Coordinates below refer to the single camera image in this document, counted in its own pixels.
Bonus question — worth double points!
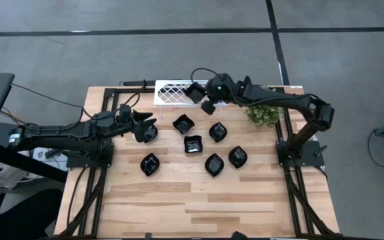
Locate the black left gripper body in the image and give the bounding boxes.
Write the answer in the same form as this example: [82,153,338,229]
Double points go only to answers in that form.
[107,115,139,134]

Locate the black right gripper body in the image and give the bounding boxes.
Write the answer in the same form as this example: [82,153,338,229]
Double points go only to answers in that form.
[206,73,239,103]

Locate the black wavy square mini plate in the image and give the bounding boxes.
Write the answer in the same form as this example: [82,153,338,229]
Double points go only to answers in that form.
[172,113,196,135]
[183,135,204,155]

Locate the green plant in black pot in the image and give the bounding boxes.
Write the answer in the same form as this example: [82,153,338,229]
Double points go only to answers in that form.
[245,85,285,129]

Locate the white power strip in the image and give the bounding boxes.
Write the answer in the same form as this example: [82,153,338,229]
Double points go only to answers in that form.
[33,146,69,165]

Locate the white bag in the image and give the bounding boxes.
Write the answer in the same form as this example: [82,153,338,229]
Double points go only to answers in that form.
[0,149,46,191]

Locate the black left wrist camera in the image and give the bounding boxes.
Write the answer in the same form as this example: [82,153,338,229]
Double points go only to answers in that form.
[117,104,132,121]

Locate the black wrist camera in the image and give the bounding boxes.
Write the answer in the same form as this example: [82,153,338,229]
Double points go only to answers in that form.
[117,104,132,121]
[184,81,207,104]

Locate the black left wrist camera cable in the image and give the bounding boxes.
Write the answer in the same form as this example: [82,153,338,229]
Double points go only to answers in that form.
[78,92,142,117]

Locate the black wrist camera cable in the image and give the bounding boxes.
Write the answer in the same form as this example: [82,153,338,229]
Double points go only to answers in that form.
[78,92,142,117]
[190,67,220,85]

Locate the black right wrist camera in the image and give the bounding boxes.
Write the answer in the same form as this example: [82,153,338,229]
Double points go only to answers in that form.
[184,81,207,104]

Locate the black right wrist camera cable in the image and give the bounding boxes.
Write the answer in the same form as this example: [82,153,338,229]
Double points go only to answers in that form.
[190,67,220,85]

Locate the black aluminium rig frame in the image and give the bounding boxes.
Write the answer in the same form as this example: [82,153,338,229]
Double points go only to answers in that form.
[53,79,341,240]

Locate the white wire shelf rack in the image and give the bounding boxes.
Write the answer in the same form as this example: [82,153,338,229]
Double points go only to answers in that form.
[153,79,229,117]

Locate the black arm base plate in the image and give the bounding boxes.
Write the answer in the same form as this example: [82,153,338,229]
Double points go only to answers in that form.
[276,139,325,168]
[65,142,115,169]

